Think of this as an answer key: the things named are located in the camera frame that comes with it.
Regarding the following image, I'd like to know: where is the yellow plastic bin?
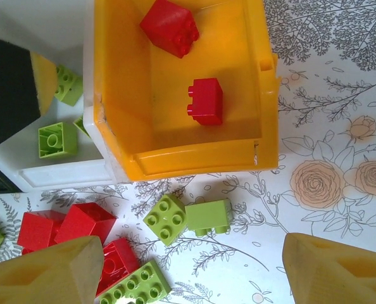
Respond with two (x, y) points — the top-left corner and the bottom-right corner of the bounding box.
(92, 0), (279, 182)

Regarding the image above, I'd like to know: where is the red long lego brick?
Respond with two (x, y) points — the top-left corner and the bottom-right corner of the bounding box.
(94, 237), (141, 298)

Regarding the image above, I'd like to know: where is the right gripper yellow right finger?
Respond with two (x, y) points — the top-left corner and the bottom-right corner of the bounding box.
(283, 232), (376, 304)

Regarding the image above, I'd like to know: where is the red square lego brick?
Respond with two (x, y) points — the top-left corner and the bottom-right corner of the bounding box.
(186, 77), (224, 126)
(16, 210), (67, 254)
(139, 0), (200, 60)
(54, 203), (118, 246)

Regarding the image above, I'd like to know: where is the white plastic bin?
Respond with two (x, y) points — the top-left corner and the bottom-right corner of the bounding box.
(0, 0), (132, 193)

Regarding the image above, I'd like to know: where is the green long lego brick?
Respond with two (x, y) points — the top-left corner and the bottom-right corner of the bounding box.
(97, 260), (173, 304)

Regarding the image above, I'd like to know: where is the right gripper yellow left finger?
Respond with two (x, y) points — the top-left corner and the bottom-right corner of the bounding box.
(0, 236), (105, 304)

